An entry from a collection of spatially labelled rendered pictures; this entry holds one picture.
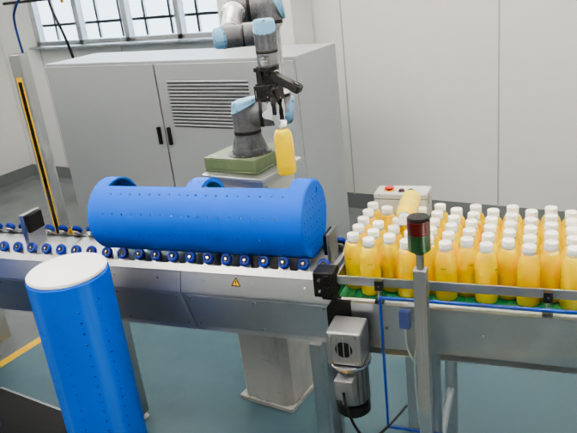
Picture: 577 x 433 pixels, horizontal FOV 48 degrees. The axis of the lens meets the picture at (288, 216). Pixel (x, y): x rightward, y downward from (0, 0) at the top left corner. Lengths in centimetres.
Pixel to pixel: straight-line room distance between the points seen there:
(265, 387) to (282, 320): 80
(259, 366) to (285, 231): 107
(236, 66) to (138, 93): 86
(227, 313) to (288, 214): 52
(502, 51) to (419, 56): 58
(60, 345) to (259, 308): 70
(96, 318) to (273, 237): 67
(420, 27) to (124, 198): 289
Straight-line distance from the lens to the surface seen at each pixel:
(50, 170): 328
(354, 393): 215
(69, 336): 237
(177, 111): 441
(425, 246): 183
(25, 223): 297
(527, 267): 205
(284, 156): 230
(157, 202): 244
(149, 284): 259
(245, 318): 250
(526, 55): 465
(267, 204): 224
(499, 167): 487
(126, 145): 484
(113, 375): 248
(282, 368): 306
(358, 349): 208
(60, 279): 234
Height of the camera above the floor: 194
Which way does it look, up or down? 21 degrees down
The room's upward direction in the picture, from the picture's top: 7 degrees counter-clockwise
